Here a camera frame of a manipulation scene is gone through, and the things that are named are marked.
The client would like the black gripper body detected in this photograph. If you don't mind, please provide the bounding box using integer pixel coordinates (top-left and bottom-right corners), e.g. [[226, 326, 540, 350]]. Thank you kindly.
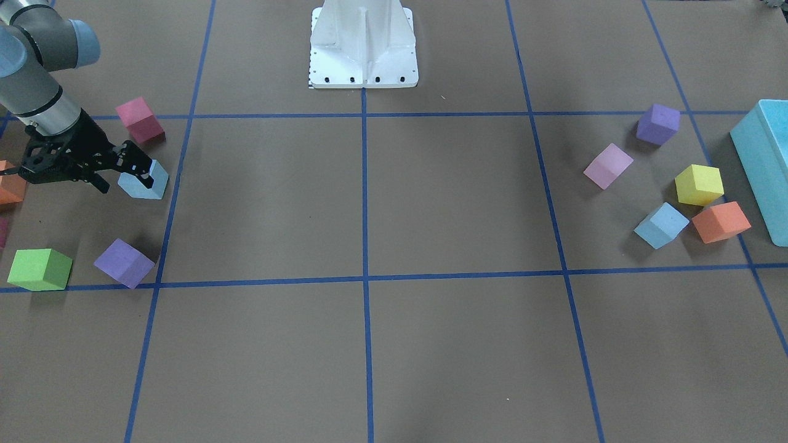
[[18, 110, 118, 185]]

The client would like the blue foam block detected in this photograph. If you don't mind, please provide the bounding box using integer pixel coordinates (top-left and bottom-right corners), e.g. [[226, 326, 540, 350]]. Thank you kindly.
[[118, 159, 169, 201], [633, 202, 690, 250]]

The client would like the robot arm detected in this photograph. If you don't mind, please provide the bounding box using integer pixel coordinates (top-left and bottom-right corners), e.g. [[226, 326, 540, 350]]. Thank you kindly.
[[1, 1, 156, 193]]

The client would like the crimson foam block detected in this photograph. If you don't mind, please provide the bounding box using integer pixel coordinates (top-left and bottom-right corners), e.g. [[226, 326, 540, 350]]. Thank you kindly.
[[115, 97, 165, 144]]

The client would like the orange foam block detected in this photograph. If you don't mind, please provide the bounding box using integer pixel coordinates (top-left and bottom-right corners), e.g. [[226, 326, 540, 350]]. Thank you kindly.
[[1, 173, 28, 205], [691, 201, 752, 244]]

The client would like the purple foam block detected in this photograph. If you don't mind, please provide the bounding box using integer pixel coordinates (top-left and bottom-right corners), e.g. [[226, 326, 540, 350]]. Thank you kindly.
[[94, 239, 154, 289], [635, 103, 681, 146]]

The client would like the magenta foam block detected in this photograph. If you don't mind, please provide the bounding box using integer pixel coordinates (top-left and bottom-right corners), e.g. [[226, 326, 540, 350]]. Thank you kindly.
[[0, 218, 9, 249]]

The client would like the green foam block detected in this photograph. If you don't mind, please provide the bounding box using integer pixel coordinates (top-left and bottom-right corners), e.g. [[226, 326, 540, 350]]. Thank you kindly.
[[7, 249, 73, 292]]

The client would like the light pink foam block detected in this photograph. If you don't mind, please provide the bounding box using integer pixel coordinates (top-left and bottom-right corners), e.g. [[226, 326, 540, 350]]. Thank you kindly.
[[583, 143, 634, 190]]

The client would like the yellow foam block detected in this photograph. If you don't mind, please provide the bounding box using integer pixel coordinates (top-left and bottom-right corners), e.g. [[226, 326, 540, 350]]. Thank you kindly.
[[673, 164, 725, 207]]

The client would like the light blue plastic bin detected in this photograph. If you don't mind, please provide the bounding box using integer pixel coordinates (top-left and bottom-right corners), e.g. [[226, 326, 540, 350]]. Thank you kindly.
[[731, 99, 787, 247]]

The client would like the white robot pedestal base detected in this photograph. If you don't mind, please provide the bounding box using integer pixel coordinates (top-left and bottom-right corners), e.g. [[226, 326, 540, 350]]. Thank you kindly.
[[308, 1, 419, 89]]

